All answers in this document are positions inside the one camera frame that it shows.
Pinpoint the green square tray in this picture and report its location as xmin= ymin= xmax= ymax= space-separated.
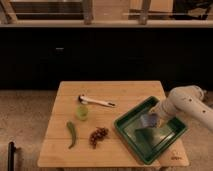
xmin=114 ymin=96 xmax=187 ymax=165

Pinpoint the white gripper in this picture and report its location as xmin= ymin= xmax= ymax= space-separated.
xmin=149 ymin=100 xmax=174 ymax=127

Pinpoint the green chili pepper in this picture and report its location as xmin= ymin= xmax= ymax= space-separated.
xmin=66 ymin=121 xmax=76 ymax=149

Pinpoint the blue grey sponge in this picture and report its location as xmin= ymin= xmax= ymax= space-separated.
xmin=140 ymin=113 xmax=158 ymax=128

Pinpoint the wooden shelf frame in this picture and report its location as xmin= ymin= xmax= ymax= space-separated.
xmin=0 ymin=0 xmax=213 ymax=28

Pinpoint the black handle at floor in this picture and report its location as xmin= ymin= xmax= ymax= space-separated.
xmin=7 ymin=142 xmax=16 ymax=171

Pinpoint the red grape bunch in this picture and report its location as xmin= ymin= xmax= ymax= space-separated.
xmin=89 ymin=127 xmax=109 ymax=148

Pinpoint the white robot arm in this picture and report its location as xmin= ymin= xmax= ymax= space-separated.
xmin=150 ymin=85 xmax=213 ymax=132

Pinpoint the white handled peeler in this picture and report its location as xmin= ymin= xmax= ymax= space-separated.
xmin=78 ymin=95 xmax=115 ymax=107

